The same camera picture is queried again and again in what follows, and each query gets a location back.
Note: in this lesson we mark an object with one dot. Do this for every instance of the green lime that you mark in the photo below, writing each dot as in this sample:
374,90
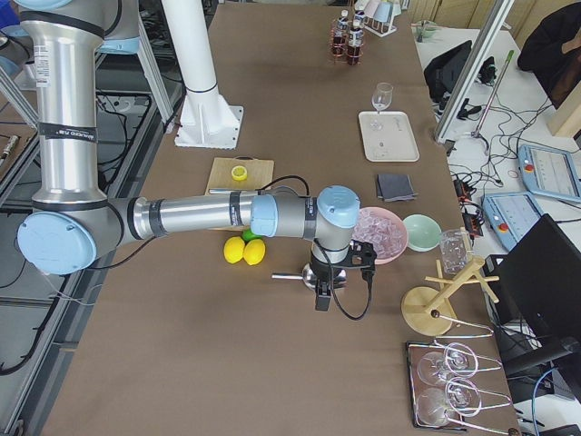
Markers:
247,235

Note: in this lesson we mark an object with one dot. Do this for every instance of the upturned wine glass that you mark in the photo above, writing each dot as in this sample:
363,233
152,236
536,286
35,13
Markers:
453,405
453,360

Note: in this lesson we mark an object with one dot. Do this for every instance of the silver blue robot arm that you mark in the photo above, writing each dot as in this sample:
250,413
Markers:
74,223

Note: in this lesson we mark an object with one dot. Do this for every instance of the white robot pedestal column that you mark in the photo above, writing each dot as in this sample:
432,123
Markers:
207,120

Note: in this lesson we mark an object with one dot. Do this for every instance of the blue teach pendant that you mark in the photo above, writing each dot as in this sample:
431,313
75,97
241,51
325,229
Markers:
511,215
549,172

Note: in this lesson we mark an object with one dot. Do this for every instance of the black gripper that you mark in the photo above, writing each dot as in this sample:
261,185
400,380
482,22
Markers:
328,272

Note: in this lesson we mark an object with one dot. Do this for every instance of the metal ice scoop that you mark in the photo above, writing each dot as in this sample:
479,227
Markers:
309,279

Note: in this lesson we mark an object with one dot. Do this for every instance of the black wire glass rack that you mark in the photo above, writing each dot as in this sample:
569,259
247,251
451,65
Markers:
414,352

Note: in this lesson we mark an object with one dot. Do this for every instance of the yellow lemon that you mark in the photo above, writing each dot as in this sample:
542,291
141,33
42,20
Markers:
254,251
233,249

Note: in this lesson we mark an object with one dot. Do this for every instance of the halved lemon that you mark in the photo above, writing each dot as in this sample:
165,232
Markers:
239,173

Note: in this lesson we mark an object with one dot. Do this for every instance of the bamboo cutting board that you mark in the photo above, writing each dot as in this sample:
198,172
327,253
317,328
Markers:
259,173

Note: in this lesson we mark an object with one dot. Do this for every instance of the wooden glass drying stand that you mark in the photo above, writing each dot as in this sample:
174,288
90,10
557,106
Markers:
428,311

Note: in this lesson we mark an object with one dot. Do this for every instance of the cream rabbit tray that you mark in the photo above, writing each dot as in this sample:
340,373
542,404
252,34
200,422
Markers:
388,137

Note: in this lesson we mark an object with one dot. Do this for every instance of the black monitor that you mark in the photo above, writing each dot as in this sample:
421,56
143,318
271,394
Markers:
542,276

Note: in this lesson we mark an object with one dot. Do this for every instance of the mint green bowl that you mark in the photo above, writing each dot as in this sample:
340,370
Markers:
423,232

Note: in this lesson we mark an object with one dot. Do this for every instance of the grey folded cloth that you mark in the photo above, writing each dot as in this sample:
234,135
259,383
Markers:
392,187

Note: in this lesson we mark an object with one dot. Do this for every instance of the copper wire bottle basket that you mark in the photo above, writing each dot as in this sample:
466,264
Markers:
346,40

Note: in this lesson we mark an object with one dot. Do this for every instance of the pink bowl of ice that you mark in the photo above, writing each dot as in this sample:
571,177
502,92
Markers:
384,230

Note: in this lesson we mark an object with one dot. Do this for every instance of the person at desk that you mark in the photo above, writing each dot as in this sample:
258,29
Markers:
552,53

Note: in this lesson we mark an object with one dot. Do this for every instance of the aluminium frame post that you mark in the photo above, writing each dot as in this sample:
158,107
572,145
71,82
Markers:
486,37

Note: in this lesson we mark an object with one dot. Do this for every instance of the clear wine glass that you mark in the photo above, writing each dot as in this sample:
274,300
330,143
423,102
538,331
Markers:
380,100

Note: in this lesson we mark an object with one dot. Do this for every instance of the white cup rack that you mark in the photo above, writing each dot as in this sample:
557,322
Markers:
380,15

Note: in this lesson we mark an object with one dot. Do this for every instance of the clear tumbler glass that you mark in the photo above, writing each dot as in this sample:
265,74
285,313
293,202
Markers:
455,250

